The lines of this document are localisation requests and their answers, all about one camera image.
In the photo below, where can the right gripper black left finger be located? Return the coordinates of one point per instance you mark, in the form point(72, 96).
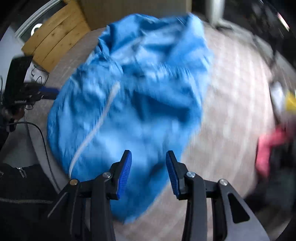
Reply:
point(82, 209)

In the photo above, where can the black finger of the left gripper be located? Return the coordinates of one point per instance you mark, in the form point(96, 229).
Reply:
point(33, 91)

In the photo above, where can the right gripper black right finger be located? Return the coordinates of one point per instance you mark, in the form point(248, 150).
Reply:
point(231, 217)

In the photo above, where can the blue striped garment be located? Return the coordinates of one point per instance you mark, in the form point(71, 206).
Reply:
point(141, 89)

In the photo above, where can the black zippered bag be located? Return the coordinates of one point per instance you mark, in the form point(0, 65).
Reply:
point(26, 196)

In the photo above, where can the wooden bed headboard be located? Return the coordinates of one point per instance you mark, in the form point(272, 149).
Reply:
point(57, 36)

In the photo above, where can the black garment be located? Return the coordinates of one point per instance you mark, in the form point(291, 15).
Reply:
point(278, 189)

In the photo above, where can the pink red garment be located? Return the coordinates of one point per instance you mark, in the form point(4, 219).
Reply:
point(264, 146)

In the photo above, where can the large cardboard box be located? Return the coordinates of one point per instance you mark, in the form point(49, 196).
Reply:
point(100, 13)

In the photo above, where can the white and yellow garment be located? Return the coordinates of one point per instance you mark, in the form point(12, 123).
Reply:
point(283, 100)

